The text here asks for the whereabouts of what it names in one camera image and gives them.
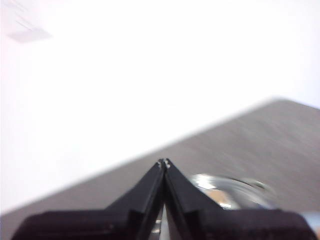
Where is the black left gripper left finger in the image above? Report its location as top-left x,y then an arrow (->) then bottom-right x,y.
11,158 -> 166,240

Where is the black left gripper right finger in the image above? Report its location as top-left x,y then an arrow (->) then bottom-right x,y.
163,157 -> 317,240

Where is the glass lid with green knob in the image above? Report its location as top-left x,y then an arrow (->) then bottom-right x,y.
189,173 -> 276,211

